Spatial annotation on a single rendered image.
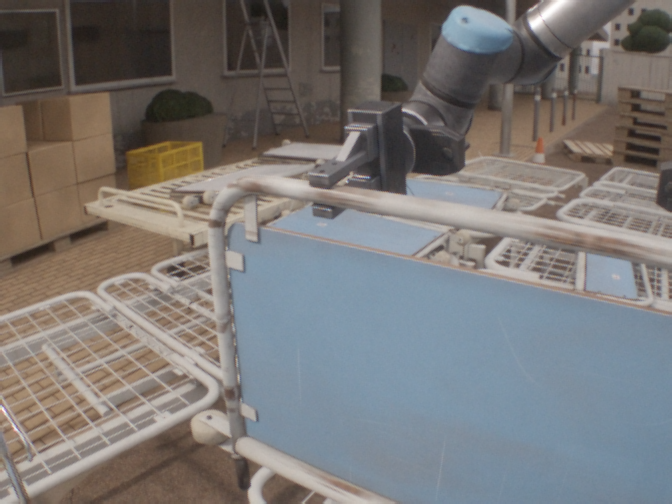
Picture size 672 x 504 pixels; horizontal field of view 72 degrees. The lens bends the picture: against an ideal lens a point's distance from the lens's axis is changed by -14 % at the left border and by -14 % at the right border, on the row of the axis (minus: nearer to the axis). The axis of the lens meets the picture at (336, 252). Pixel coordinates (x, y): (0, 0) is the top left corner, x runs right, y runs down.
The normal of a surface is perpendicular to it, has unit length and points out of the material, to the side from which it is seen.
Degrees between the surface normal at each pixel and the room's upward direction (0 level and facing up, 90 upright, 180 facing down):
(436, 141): 100
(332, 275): 90
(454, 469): 90
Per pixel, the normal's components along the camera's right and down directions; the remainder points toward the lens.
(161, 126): -0.22, 0.51
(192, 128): 0.42, 0.49
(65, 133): -0.43, 0.32
